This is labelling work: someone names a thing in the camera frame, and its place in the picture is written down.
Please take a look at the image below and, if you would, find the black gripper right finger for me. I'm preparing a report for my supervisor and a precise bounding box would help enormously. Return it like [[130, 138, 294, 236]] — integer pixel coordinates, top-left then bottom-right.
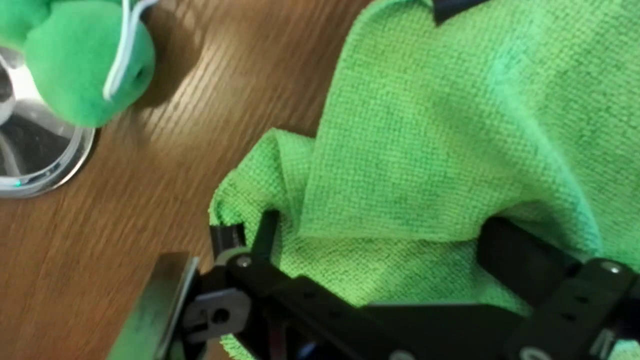
[[476, 218, 583, 309]]

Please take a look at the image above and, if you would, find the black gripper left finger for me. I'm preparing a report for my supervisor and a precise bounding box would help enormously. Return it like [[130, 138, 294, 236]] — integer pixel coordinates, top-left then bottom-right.
[[210, 211, 281, 272]]

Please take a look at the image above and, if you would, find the green microfibre cloth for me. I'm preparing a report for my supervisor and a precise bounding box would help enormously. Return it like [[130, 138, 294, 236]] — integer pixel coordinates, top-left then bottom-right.
[[208, 0, 640, 360]]

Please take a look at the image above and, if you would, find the shiny metal bowl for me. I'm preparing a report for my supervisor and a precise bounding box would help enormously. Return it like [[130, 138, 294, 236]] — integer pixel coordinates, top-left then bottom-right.
[[0, 48, 97, 198]]

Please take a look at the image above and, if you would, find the green plush toy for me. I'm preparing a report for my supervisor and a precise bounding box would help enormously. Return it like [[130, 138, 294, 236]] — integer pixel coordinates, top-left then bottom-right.
[[0, 0, 158, 129]]

